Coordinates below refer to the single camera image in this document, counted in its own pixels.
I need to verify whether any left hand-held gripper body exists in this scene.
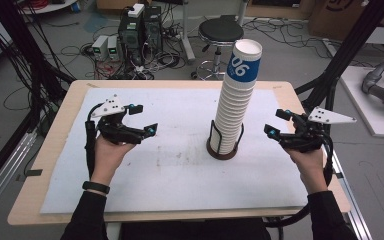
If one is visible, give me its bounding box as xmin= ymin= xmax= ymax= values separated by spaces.
xmin=90 ymin=94 xmax=148 ymax=145

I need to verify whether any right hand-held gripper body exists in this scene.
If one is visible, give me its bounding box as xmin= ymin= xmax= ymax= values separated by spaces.
xmin=279 ymin=106 xmax=358 ymax=154

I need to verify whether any white foam mat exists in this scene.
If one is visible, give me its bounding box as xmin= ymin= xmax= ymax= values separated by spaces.
xmin=40 ymin=86 xmax=310 ymax=215

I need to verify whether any black frame with cables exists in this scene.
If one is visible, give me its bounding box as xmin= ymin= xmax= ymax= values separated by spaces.
xmin=0 ymin=0 xmax=77 ymax=135

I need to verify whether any black frame post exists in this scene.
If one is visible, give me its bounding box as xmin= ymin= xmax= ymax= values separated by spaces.
xmin=294 ymin=0 xmax=384 ymax=112

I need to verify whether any person's left hand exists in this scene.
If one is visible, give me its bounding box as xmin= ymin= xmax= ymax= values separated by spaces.
xmin=90 ymin=133 xmax=136 ymax=186

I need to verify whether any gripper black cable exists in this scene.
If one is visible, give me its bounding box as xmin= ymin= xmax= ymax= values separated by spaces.
xmin=84 ymin=102 xmax=105 ymax=181
xmin=264 ymin=131 xmax=335 ymax=229

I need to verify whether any person's right hand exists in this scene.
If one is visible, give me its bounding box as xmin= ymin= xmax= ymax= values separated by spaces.
xmin=283 ymin=146 xmax=330 ymax=195

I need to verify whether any white box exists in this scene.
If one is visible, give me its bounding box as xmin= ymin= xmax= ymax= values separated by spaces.
xmin=127 ymin=2 xmax=146 ymax=19

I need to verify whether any black computer tower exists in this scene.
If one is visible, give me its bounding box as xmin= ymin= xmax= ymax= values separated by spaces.
xmin=142 ymin=5 xmax=164 ymax=55
xmin=117 ymin=12 xmax=146 ymax=67

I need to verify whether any wooden table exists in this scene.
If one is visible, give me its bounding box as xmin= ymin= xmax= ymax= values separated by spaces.
xmin=7 ymin=79 xmax=352 ymax=226

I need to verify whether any aluminium rail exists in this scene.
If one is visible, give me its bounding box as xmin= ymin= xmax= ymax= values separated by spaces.
xmin=0 ymin=131 xmax=38 ymax=222
xmin=331 ymin=149 xmax=375 ymax=240

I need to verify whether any black round stool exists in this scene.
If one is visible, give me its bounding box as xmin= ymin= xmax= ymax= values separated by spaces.
xmin=190 ymin=14 xmax=245 ymax=81

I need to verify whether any white floor board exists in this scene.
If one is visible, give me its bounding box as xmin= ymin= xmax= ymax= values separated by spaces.
xmin=339 ymin=65 xmax=384 ymax=140

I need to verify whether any stack of white paper cups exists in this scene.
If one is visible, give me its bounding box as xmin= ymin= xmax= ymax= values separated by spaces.
xmin=209 ymin=38 xmax=263 ymax=155

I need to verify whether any cardboard box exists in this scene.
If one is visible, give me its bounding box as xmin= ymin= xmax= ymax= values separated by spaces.
xmin=307 ymin=0 xmax=370 ymax=42

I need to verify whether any black wristband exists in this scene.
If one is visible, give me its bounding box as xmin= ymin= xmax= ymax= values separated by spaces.
xmin=81 ymin=180 xmax=111 ymax=196

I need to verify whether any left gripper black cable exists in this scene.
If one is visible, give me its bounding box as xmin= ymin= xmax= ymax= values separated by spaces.
xmin=84 ymin=102 xmax=105 ymax=181

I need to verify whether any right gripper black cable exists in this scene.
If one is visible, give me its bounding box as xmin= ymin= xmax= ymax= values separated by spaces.
xmin=264 ymin=131 xmax=335 ymax=229

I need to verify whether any grey power supply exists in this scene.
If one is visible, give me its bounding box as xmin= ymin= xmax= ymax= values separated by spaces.
xmin=91 ymin=34 xmax=110 ymax=62
xmin=107 ymin=35 xmax=121 ymax=62

